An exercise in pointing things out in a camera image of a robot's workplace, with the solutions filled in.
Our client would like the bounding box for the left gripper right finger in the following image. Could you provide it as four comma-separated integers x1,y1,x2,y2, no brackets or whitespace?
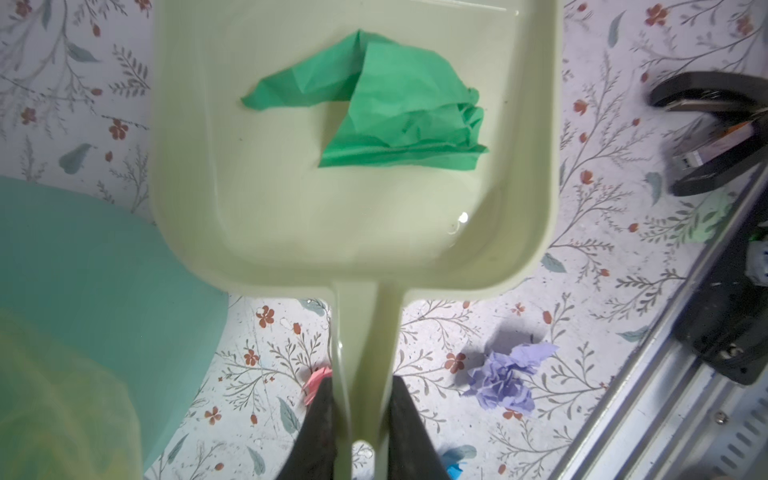
387,376,450,480

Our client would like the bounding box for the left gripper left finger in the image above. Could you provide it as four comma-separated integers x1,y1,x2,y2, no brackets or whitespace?
277,378,336,480

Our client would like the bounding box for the purple paper scrap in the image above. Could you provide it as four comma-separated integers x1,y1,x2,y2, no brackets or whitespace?
463,342,558,415

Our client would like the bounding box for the green bin with bag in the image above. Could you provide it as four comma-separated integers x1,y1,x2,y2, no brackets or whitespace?
1,178,228,467

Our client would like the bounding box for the light green dustpan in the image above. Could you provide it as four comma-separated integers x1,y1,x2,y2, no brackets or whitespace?
149,1,564,479

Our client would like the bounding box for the blue green paper scrap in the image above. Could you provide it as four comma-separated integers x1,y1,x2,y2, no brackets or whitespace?
241,30,489,171

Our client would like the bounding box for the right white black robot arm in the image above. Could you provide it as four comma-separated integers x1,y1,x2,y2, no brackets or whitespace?
673,193,767,385

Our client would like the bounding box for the blue paper scrap centre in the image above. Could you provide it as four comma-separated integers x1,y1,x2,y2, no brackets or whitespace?
440,444,477,480

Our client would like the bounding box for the pink paper scrap centre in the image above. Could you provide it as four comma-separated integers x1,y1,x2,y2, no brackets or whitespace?
303,366,332,408

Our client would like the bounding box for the black stapler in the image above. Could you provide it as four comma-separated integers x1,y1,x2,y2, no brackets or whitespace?
648,71,767,197

